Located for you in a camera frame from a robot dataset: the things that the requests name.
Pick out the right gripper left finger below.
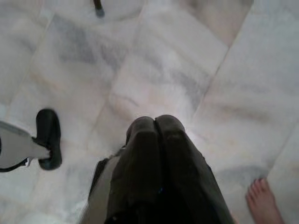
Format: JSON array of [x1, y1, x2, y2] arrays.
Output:
[[105, 116, 164, 224]]

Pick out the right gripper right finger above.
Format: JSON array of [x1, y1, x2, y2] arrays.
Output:
[[157, 114, 234, 224]]

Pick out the person's bare foot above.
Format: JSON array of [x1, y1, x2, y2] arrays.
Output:
[[245, 178, 285, 224]]

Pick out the black robot left foot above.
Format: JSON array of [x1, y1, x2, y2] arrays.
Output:
[[36, 108, 63, 171]]

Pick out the silver robot left leg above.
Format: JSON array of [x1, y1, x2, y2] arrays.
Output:
[[0, 120, 51, 170]]

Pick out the dark furniture leg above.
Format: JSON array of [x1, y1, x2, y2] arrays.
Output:
[[93, 0, 105, 18]]

